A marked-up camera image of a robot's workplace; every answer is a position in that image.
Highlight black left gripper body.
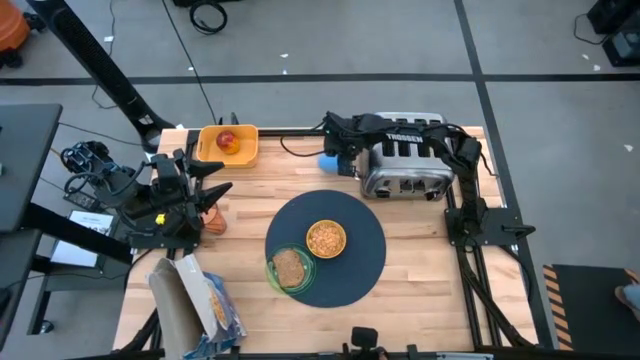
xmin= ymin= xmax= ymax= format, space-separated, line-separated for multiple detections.
xmin=149 ymin=149 xmax=202 ymax=241

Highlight black power adapter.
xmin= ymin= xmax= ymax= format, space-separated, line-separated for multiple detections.
xmin=63 ymin=188 xmax=104 ymax=214

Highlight black mat hazard stripes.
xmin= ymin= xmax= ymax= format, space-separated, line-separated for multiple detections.
xmin=542 ymin=263 xmax=640 ymax=352

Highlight blue cereal box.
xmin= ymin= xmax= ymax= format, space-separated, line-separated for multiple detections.
xmin=147 ymin=253 xmax=248 ymax=360

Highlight blue plastic cup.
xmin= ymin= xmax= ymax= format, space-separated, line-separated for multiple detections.
xmin=318 ymin=152 xmax=342 ymax=174

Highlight small black device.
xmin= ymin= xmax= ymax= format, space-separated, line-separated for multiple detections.
xmin=342 ymin=326 xmax=387 ymax=360

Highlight round dark blue placemat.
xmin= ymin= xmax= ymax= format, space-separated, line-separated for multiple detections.
xmin=264 ymin=189 xmax=387 ymax=309

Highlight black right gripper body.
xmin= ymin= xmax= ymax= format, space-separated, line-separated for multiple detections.
xmin=324 ymin=113 xmax=372 ymax=158

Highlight red yellow apple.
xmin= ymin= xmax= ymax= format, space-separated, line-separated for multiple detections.
xmin=215 ymin=130 xmax=241 ymax=155

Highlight silver four-slot toaster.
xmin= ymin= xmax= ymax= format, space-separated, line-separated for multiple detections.
xmin=357 ymin=111 xmax=457 ymax=201

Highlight brown toast slice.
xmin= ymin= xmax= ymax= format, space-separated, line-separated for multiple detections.
xmin=271 ymin=248 xmax=306 ymax=289

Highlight coiled black floor cable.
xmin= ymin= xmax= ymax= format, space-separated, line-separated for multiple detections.
xmin=188 ymin=0 xmax=229 ymax=36

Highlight person's foot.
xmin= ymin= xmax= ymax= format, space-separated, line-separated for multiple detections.
xmin=614 ymin=283 xmax=640 ymax=322

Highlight white paper sheet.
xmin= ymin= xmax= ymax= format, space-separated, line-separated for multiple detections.
xmin=49 ymin=209 xmax=116 ymax=269

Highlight black floor equipment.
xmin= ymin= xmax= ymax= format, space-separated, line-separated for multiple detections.
xmin=587 ymin=0 xmax=640 ymax=69

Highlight black desk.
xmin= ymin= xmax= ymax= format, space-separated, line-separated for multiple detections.
xmin=0 ymin=103 xmax=134 ymax=346

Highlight green transparent plate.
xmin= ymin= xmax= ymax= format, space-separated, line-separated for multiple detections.
xmin=265 ymin=243 xmax=317 ymax=296

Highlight yellow plastic tray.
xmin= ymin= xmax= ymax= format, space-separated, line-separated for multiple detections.
xmin=196 ymin=124 xmax=260 ymax=170

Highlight blue patterned bowl yellow inside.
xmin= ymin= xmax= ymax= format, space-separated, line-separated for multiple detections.
xmin=305 ymin=219 xmax=348 ymax=260

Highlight orange bucket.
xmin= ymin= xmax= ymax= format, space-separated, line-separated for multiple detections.
xmin=0 ymin=0 xmax=31 ymax=54

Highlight black aluminium table frame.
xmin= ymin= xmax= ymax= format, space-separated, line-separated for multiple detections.
xmin=119 ymin=124 xmax=539 ymax=360

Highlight orange transparent cup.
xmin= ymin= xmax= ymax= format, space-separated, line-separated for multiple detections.
xmin=199 ymin=202 xmax=228 ymax=236

